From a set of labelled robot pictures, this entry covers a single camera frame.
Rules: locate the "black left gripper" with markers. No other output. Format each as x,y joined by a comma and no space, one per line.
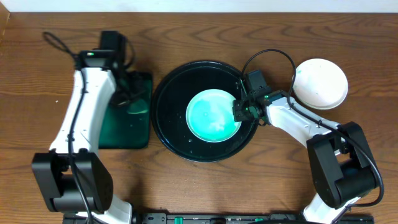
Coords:
123,90

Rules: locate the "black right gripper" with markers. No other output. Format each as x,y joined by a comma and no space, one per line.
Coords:
239,116

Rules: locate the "green sponge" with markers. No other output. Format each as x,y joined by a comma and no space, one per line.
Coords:
138,107

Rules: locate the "green plate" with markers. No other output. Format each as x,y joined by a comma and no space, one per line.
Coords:
209,116

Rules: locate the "white plate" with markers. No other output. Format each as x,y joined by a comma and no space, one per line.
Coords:
320,84

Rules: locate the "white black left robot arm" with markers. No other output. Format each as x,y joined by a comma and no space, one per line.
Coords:
71,177

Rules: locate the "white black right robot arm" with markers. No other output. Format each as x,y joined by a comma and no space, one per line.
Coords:
342,165

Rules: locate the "round black tray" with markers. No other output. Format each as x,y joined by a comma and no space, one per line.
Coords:
169,105

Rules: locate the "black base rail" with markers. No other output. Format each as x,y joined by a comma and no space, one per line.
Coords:
163,218

